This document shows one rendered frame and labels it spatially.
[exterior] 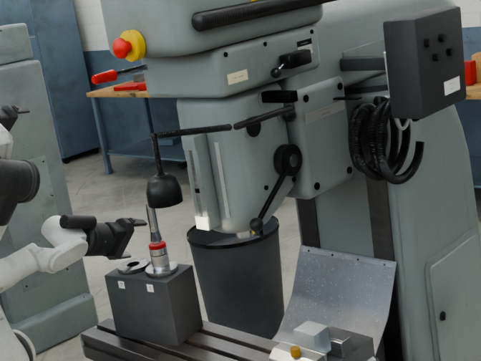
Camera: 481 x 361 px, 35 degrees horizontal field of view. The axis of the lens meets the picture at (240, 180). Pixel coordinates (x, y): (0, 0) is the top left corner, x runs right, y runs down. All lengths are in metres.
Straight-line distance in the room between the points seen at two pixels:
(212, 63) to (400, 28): 0.40
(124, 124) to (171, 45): 7.59
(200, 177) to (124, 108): 7.36
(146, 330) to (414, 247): 0.75
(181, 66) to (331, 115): 0.40
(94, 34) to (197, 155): 7.57
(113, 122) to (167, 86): 7.59
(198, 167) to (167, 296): 0.51
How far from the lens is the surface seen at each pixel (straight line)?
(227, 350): 2.03
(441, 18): 1.71
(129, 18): 1.54
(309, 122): 1.73
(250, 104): 1.62
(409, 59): 1.64
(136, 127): 8.90
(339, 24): 1.84
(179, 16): 1.46
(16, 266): 1.90
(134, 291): 2.10
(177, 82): 1.61
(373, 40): 1.96
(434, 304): 2.12
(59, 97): 8.97
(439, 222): 2.12
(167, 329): 2.09
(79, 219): 1.94
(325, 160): 1.79
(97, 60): 9.18
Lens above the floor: 1.87
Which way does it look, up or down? 15 degrees down
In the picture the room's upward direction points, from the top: 9 degrees counter-clockwise
